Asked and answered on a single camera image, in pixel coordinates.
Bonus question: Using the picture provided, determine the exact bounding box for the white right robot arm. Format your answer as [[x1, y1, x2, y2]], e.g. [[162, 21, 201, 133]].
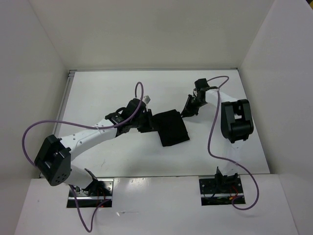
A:
[[181, 87, 259, 189]]

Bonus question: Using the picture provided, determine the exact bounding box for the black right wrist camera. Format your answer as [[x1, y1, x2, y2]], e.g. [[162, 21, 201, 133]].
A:
[[195, 78, 210, 92]]

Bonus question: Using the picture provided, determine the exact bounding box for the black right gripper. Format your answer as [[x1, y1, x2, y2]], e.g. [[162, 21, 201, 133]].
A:
[[180, 94, 206, 118]]

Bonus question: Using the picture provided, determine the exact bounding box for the black skirt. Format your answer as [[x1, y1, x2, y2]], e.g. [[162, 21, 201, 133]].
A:
[[153, 109, 190, 147]]

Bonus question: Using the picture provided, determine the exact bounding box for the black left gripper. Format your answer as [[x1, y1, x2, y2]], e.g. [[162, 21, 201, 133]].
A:
[[131, 109, 159, 133]]

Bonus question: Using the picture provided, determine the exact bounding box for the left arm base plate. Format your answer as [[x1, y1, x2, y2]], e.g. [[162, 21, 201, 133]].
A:
[[74, 179, 114, 208]]

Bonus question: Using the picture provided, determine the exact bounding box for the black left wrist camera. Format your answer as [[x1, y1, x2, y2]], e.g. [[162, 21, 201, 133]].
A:
[[121, 98, 146, 119]]

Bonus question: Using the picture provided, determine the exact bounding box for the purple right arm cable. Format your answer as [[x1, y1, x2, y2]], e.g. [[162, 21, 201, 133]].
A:
[[206, 76, 260, 211]]

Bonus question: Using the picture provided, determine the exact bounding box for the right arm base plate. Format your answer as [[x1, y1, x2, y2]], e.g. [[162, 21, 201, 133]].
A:
[[199, 177, 246, 206]]

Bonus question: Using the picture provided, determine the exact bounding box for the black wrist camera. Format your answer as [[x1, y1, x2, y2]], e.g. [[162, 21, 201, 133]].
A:
[[195, 78, 210, 92], [121, 98, 146, 119]]

